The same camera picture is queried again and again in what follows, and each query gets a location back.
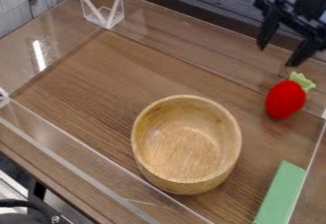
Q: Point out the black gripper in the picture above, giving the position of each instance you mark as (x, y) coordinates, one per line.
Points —
(301, 15)

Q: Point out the clear acrylic enclosure wall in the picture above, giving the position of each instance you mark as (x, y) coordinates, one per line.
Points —
(75, 83)

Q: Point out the wooden bowl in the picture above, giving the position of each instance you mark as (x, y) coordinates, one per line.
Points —
(186, 142)

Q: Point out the clear acrylic corner bracket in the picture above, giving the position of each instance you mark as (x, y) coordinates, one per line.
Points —
(106, 17)

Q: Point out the green tape strip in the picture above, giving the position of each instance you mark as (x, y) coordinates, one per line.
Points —
(278, 201)

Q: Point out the red plush strawberry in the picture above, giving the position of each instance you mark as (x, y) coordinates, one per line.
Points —
(286, 97)

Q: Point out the black metal table bracket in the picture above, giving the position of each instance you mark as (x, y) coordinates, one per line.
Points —
(36, 194)

